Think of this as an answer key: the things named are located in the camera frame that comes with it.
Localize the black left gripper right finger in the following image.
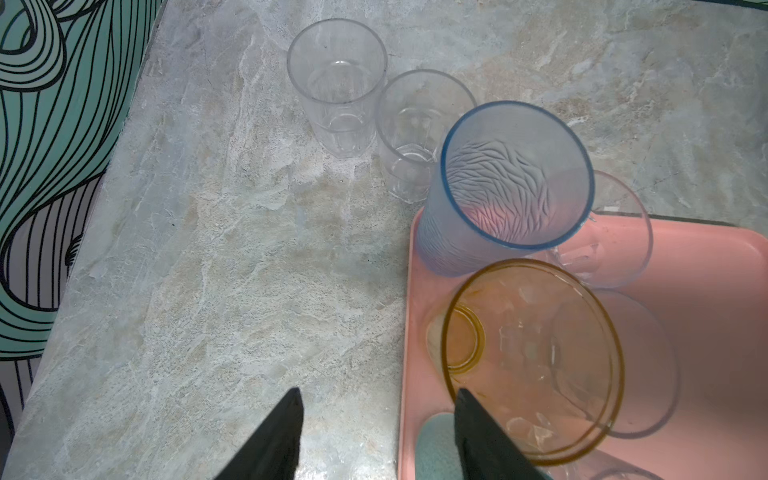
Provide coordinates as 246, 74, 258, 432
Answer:
454, 388, 543, 479

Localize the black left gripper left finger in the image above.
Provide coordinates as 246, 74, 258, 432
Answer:
215, 387, 304, 480

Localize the green translucent cup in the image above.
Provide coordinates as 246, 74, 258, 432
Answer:
415, 411, 553, 480

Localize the orange translucent cup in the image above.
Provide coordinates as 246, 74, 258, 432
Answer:
423, 259, 625, 467

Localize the blue translucent cup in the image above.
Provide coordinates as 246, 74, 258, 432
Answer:
414, 100, 596, 277

